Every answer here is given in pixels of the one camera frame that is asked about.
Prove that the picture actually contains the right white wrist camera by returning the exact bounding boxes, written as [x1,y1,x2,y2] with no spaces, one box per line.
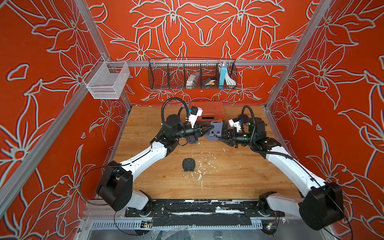
[228,118,243,133]

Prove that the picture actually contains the orange plastic tool case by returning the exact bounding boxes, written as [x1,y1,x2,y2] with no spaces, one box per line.
[193,101,226,122]

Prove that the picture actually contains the black wire wall basket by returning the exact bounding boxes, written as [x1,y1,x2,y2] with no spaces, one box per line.
[148,58,238,90]

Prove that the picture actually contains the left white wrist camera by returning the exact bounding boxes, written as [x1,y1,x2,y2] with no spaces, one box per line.
[188,106,203,128]

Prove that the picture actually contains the small black box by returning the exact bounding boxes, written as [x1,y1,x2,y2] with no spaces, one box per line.
[202,78,216,88]

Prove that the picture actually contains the white wire wall basket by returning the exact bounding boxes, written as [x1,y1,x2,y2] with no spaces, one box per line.
[84,62,131,100]

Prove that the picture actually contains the light blue box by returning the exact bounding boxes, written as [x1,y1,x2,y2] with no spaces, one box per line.
[219,65,227,89]

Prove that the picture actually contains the dark round disc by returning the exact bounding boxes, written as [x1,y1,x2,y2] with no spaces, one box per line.
[238,114,249,124]

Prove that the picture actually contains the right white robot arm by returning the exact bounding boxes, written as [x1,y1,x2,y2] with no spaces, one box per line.
[219,106,346,231]

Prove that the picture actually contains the black phone stand front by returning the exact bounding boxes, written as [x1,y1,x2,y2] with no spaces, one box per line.
[182,158,196,172]

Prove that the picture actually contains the silver foil packet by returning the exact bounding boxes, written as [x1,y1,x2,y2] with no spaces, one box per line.
[186,73,200,90]

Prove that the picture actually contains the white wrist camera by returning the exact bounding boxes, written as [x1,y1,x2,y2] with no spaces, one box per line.
[188,106,203,128]
[228,118,243,133]

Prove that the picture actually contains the purple-grey phone stand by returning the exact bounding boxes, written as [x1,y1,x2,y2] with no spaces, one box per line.
[186,136,199,145]

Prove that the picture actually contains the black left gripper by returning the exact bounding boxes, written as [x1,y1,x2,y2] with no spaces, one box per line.
[173,121,214,143]

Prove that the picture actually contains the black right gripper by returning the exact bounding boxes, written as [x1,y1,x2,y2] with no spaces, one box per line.
[217,128,257,150]

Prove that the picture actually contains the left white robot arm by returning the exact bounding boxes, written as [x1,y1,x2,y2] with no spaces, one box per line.
[96,97,213,214]

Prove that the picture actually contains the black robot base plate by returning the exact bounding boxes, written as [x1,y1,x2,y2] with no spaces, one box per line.
[125,199,285,229]

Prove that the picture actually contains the white cable bundle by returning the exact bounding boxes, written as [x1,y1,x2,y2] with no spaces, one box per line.
[224,67,236,89]

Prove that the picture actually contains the purple phone stand front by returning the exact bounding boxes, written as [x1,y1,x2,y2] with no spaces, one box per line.
[206,121,224,142]

